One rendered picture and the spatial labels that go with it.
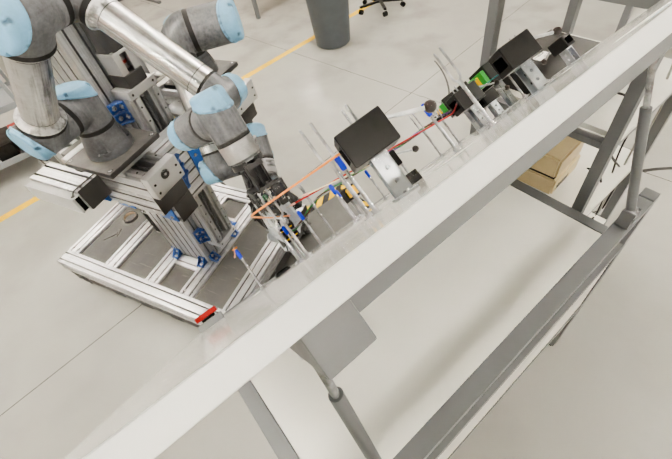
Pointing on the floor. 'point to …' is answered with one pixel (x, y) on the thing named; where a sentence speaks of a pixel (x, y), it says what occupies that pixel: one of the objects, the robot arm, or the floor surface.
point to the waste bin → (328, 9)
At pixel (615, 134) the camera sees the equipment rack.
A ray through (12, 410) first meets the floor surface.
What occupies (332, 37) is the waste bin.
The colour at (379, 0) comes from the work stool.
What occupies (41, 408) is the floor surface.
